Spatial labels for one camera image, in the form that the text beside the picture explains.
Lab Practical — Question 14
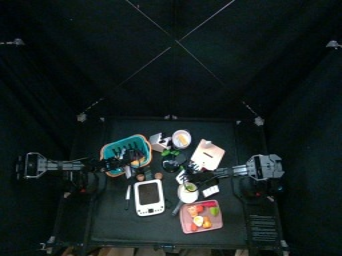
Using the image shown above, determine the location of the white cup with green content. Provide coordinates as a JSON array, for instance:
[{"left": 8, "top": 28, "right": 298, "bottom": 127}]
[{"left": 176, "top": 182, "right": 201, "bottom": 205}]

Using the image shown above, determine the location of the small white card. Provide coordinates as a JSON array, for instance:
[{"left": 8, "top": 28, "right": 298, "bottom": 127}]
[{"left": 202, "top": 185, "right": 221, "bottom": 198}]

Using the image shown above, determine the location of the white toy tablet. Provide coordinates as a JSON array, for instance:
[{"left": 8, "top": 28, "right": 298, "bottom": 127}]
[{"left": 132, "top": 179, "right": 167, "bottom": 218}]

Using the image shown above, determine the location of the white bowl with yellow food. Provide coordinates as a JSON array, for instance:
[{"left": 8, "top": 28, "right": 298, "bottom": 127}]
[{"left": 171, "top": 129, "right": 194, "bottom": 150}]

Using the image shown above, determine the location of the white toy knife block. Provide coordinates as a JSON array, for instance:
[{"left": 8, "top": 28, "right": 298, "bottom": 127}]
[{"left": 148, "top": 132, "right": 174, "bottom": 153}]

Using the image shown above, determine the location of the pink plastic tray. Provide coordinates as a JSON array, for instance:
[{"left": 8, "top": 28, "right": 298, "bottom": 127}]
[{"left": 179, "top": 199, "right": 225, "bottom": 235}]

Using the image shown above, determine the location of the black round toy pan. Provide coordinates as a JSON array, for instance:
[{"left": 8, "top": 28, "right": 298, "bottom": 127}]
[{"left": 160, "top": 157, "right": 185, "bottom": 174}]

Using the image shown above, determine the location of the white text label sticker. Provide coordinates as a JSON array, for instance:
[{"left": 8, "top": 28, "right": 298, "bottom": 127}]
[{"left": 250, "top": 214, "right": 278, "bottom": 243}]

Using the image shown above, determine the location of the teal basket with orange rim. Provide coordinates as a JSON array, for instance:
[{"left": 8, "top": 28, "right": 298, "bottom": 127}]
[{"left": 99, "top": 133, "right": 154, "bottom": 178}]

